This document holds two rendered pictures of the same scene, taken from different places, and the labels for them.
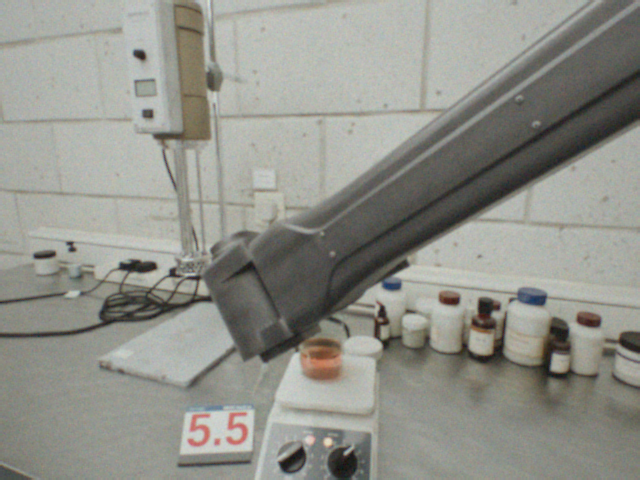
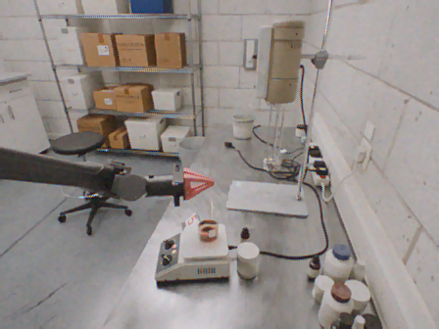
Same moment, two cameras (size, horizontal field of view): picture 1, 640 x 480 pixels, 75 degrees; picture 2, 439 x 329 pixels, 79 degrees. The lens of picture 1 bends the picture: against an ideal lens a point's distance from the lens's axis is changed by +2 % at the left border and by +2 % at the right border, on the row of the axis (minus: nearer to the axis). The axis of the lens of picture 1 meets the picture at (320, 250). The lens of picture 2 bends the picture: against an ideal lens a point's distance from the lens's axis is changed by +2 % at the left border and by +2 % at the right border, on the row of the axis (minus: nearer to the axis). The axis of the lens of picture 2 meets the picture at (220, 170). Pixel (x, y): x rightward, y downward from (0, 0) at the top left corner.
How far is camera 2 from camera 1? 0.72 m
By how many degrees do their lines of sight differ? 72
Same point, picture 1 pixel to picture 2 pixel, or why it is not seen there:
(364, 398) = (189, 254)
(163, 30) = (261, 44)
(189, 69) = (276, 64)
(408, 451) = (200, 295)
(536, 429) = not seen: outside the picture
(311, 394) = (189, 236)
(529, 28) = not seen: outside the picture
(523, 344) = not seen: outside the picture
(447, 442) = (211, 313)
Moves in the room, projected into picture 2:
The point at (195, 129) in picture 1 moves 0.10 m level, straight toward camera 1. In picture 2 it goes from (272, 97) to (246, 101)
